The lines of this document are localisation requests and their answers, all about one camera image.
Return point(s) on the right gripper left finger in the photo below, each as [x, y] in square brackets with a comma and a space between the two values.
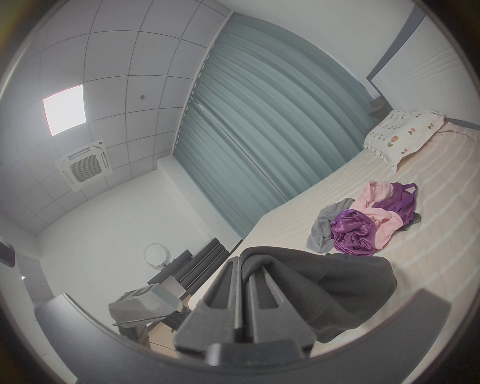
[221, 300]

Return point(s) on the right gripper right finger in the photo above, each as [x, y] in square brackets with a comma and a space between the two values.
[277, 318]

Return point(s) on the black T-shirt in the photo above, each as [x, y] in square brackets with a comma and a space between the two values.
[330, 285]

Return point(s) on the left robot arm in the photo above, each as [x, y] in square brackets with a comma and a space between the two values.
[142, 303]

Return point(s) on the bed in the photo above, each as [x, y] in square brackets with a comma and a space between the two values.
[423, 262]

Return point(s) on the black chest of drawers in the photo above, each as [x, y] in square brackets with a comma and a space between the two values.
[198, 262]

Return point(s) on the grey garment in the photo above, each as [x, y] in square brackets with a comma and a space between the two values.
[322, 228]

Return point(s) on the purple satin garment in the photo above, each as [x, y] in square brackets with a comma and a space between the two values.
[352, 232]

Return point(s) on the blue-green curtain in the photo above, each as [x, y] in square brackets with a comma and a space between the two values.
[285, 93]
[225, 168]

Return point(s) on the pink garment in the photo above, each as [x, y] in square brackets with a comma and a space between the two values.
[375, 210]

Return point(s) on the small black garment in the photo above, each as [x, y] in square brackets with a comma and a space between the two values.
[412, 221]

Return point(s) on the dark purple garment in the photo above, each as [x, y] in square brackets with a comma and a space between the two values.
[401, 200]

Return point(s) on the white ceiling air conditioner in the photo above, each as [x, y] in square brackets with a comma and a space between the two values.
[84, 167]

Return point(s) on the white printed pillow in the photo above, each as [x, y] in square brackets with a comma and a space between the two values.
[401, 135]

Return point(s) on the grey bedside table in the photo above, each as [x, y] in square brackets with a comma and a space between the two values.
[378, 108]

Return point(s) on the square ceiling light panel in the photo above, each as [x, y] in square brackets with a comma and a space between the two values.
[64, 110]

